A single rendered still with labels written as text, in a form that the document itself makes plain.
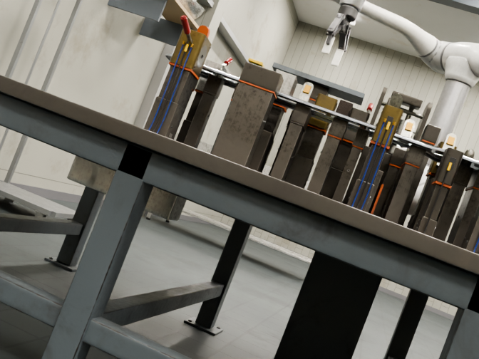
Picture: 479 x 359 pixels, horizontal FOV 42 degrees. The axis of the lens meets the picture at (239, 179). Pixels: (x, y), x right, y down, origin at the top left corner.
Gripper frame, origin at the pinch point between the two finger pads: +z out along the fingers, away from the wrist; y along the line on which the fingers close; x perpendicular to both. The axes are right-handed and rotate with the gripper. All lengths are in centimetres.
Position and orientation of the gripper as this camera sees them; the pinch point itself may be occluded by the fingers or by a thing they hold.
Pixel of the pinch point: (330, 57)
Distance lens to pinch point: 248.7
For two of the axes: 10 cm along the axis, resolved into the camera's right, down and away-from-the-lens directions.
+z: -3.6, 9.3, -0.3
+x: 8.4, 3.2, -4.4
